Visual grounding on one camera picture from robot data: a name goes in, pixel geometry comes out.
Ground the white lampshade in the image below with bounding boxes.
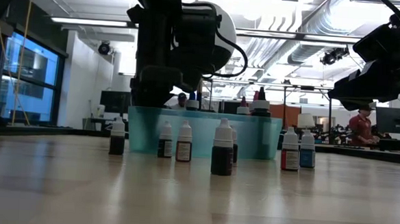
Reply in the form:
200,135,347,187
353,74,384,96
297,112,316,129

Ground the black ceiling camera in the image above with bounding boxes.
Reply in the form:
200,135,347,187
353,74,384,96
98,41,112,56

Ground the person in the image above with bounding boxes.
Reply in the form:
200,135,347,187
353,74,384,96
347,104,382,147
170,91,189,112

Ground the small dark purple dye bottle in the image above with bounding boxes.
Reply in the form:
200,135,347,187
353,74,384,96
210,118,236,177

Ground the large window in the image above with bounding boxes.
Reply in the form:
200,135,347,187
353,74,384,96
0,29,68,126

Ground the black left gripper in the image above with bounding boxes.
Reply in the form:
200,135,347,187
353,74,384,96
128,8,188,109

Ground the large blue dye bottle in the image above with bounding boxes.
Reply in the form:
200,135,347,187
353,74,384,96
185,91,201,112

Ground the small black dye bottle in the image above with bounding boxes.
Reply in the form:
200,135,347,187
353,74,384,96
156,119,175,159

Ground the white black globe lamp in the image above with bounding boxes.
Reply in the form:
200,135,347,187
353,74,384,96
177,0,239,114

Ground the small dark brown dye bottle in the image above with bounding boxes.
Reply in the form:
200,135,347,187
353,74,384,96
109,116,127,156

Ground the small red dye bottle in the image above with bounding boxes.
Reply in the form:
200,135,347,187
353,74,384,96
280,126,301,172

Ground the translucent teal plastic bin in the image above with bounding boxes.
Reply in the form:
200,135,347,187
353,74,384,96
125,105,284,162

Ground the silver ceiling air duct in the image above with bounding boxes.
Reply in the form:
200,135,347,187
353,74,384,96
286,0,364,69

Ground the small violet dye bottle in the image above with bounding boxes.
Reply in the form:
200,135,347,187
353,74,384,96
227,124,240,164

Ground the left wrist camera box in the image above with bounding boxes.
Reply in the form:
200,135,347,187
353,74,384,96
172,1,224,93

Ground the yellow hanging cable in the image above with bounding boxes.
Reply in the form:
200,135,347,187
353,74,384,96
0,22,36,127
11,0,34,126

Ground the black camera cable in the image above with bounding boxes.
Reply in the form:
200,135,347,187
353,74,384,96
177,0,251,80

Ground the black track spotlight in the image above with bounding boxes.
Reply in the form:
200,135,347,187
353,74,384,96
320,45,351,68

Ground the orange partition panel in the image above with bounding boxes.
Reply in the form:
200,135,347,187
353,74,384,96
269,103,303,132

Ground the ceiling light bar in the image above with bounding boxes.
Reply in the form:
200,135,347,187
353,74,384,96
49,16,139,29
236,28,362,45

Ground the large black dye bottle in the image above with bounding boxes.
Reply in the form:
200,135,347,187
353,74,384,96
251,86,273,118

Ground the small blue dye bottle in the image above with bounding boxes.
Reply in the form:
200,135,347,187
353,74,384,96
299,129,318,169

